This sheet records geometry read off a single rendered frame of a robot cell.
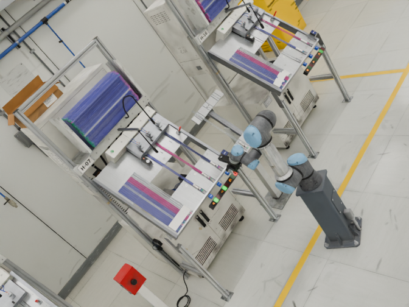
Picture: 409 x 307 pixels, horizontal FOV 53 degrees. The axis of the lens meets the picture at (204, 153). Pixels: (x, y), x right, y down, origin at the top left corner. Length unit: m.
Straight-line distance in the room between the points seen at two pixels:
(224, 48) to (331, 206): 1.65
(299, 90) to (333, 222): 1.63
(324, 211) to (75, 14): 3.17
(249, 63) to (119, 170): 1.41
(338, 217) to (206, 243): 1.11
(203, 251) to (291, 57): 1.77
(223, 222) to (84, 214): 1.72
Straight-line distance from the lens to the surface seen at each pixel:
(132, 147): 2.99
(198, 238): 3.33
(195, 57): 3.74
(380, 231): 3.03
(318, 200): 2.73
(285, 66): 3.60
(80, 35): 4.62
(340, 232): 2.97
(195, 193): 2.90
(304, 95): 4.17
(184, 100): 5.19
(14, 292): 2.82
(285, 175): 2.48
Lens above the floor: 2.32
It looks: 29 degrees down
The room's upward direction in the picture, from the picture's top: 38 degrees counter-clockwise
